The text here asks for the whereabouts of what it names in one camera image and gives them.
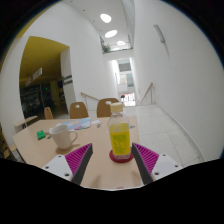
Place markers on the dark shop display shelf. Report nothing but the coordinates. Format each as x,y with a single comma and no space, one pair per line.
31,100

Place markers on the small green box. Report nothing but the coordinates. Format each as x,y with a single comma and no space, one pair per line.
41,134

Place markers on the yellow-label clear drink bottle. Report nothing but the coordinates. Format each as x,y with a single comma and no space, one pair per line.
119,136

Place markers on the small wooden side table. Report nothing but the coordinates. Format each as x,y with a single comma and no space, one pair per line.
26,120

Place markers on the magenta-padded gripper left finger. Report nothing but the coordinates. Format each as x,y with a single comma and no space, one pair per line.
78,160

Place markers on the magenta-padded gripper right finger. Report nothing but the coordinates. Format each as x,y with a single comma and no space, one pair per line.
148,160

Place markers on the white paper scrap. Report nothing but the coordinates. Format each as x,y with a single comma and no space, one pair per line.
96,122

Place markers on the green potted plant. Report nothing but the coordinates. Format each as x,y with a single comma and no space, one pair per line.
106,48

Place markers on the flat round red coaster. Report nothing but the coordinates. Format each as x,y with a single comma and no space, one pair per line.
115,160

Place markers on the round ceiling lights group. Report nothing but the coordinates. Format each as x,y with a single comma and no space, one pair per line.
111,33

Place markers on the wooden chair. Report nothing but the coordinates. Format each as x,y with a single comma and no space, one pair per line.
48,113
79,111
6,150
104,109

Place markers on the dark pillar sign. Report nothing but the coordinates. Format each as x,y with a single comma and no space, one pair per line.
67,79

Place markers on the white mug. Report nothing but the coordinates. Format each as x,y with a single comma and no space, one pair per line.
61,136

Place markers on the white hanging sign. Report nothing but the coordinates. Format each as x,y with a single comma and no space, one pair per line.
34,76

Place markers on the wooden stair handrail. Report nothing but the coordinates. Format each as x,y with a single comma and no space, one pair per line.
89,97
147,91

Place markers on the blue printed mouse pad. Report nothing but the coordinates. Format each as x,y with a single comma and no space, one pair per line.
78,124

